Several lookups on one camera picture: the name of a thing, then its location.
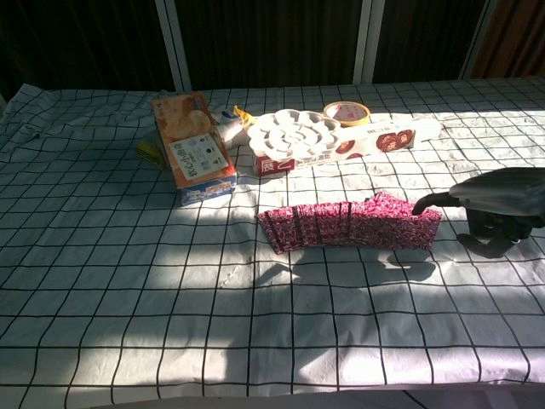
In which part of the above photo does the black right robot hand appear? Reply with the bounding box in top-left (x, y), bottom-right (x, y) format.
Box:
top-left (411, 167), bottom-right (545, 259)

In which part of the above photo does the long white red box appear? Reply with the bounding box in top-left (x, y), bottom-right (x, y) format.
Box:
top-left (251, 120), bottom-right (442, 177)

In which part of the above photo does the white flower-shaped paint palette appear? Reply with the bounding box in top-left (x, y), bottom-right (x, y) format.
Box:
top-left (246, 108), bottom-right (342, 162)

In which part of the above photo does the white crumpled wrapper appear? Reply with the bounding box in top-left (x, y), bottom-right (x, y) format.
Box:
top-left (215, 105), bottom-right (259, 150)

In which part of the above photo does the orange snack box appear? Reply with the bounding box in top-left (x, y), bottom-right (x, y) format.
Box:
top-left (151, 91), bottom-right (238, 208)

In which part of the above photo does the white black grid tablecloth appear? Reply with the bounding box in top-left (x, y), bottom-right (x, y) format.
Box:
top-left (0, 76), bottom-right (545, 406)

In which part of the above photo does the yellow black small object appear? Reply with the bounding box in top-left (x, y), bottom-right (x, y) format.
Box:
top-left (135, 141), bottom-right (166, 170)

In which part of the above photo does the white window frame post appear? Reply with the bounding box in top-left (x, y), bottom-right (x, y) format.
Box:
top-left (458, 0), bottom-right (499, 80)
top-left (153, 0), bottom-right (192, 93)
top-left (353, 0), bottom-right (387, 85)

